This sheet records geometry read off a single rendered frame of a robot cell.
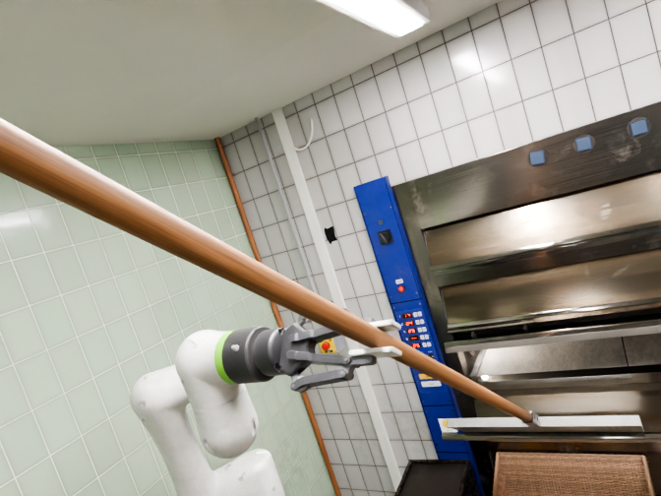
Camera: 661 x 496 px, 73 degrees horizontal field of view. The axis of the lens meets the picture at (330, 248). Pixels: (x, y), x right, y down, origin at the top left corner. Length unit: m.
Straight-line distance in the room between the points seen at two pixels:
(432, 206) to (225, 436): 1.32
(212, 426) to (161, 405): 0.44
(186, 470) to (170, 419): 0.18
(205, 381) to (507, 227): 1.36
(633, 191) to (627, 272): 0.29
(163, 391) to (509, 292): 1.33
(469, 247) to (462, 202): 0.19
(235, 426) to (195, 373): 0.12
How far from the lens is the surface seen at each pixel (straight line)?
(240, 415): 0.85
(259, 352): 0.73
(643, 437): 1.72
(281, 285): 0.46
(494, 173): 1.83
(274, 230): 2.27
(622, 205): 1.84
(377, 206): 1.94
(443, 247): 1.92
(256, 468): 1.50
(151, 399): 1.27
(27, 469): 1.69
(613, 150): 1.81
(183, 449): 1.39
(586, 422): 1.57
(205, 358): 0.80
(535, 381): 2.07
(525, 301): 1.92
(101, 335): 1.78
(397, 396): 2.28
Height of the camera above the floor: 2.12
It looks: 6 degrees down
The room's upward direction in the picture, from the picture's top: 18 degrees counter-clockwise
